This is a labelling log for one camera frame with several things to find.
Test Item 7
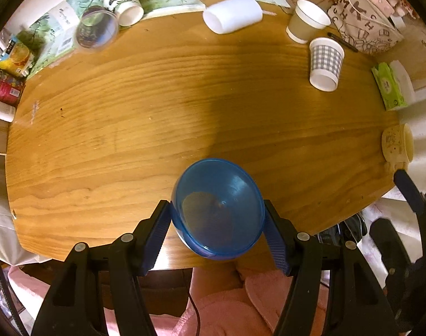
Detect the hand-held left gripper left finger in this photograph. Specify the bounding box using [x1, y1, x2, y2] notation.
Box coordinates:
[31, 199, 172, 336]

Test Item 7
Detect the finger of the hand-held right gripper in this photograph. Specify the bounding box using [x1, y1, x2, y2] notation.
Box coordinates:
[369, 218, 414, 282]
[393, 169, 426, 225]

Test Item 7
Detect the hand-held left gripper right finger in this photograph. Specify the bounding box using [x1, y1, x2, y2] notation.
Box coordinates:
[263, 199, 399, 336]

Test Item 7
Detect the blue plastic cup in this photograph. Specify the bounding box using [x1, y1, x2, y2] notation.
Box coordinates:
[171, 158, 265, 260]

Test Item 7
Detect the grey checked paper cup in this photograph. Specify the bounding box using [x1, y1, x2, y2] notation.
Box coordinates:
[309, 37, 345, 92]

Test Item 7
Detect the brown paper cup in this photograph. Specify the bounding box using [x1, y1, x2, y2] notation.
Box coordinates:
[286, 0, 331, 44]

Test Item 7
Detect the clear dark plastic cup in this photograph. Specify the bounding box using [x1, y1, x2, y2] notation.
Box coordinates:
[75, 6, 120, 54]

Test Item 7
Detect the white plastic cup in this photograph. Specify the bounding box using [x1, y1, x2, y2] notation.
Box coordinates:
[203, 0, 263, 35]

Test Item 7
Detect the white green-print paper cup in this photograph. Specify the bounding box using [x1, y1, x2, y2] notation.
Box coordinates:
[104, 0, 144, 27]

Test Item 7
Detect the cream ceramic mug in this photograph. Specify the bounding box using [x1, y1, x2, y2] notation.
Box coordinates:
[381, 123, 415, 173]

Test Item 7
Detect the pink fleece clothing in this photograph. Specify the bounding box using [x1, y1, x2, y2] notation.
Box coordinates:
[6, 261, 340, 336]

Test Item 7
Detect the green tissue pack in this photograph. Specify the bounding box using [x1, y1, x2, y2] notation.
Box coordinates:
[371, 62, 408, 111]

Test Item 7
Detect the black pen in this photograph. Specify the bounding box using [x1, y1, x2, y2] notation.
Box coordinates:
[327, 32, 359, 53]

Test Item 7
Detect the letter-print cloth bag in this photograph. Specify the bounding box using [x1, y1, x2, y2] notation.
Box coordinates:
[327, 0, 404, 56]

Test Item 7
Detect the white pill bottle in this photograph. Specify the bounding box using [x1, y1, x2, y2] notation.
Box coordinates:
[0, 100, 17, 123]

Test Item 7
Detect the red snack packet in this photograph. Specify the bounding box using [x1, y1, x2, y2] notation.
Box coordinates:
[0, 77, 26, 105]

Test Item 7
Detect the yellow snack packet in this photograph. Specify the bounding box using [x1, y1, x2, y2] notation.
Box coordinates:
[0, 40, 36, 78]

